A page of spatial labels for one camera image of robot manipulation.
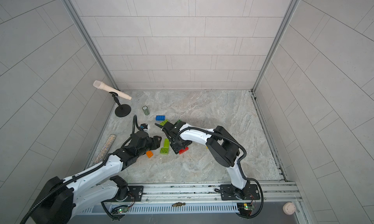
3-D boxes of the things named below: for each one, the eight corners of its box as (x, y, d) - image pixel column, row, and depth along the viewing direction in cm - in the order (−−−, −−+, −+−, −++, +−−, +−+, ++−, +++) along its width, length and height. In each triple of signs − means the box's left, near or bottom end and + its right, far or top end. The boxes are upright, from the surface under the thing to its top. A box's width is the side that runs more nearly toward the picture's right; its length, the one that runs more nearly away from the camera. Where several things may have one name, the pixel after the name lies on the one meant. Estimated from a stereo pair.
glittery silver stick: (96, 163, 82) (91, 161, 79) (112, 136, 93) (109, 133, 90) (102, 164, 82) (98, 162, 79) (118, 137, 93) (115, 134, 89)
